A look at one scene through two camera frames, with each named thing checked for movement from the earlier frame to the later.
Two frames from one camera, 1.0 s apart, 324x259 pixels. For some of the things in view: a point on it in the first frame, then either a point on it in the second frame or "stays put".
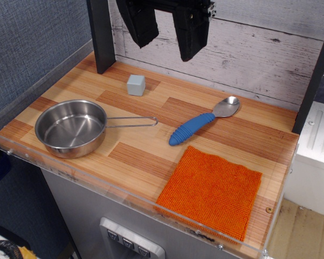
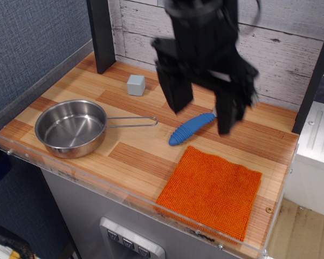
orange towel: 211,192 stays put
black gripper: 191,17 to 206,46
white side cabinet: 311,182 stays put
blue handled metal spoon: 225,107 stays put
